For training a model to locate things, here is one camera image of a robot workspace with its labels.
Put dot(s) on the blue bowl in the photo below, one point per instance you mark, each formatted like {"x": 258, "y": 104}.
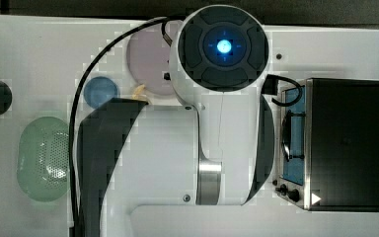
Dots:
{"x": 100, "y": 90}

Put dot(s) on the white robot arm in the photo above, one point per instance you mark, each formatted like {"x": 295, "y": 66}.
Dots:
{"x": 215, "y": 147}

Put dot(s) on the yellow plush banana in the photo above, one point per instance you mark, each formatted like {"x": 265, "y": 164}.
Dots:
{"x": 139, "y": 95}

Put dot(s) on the green perforated strainer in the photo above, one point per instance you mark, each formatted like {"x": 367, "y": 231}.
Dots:
{"x": 43, "y": 167}

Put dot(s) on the lilac round plate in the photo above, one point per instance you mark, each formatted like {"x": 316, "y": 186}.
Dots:
{"x": 148, "y": 60}

